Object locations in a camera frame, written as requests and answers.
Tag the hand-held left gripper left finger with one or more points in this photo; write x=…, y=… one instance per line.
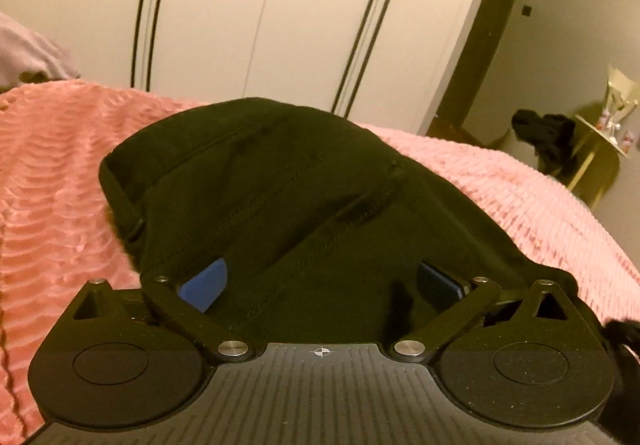
x=205, y=287

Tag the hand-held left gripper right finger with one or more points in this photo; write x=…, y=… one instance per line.
x=440, y=282

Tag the black pants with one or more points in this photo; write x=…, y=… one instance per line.
x=280, y=185

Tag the dark cloth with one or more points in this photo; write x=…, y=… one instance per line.
x=545, y=135

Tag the pink ribbed blanket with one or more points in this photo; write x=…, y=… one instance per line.
x=50, y=175

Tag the round gold side table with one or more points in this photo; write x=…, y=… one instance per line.
x=597, y=137

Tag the small bottle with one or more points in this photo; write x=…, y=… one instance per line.
x=627, y=140

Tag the cream trophy ornament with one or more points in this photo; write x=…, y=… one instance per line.
x=620, y=90

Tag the white wardrobe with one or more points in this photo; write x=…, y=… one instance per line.
x=225, y=0

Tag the grey pillow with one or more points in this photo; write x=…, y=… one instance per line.
x=30, y=50

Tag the black wall switch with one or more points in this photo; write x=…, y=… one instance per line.
x=525, y=10

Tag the dark door frame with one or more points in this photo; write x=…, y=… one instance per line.
x=495, y=0

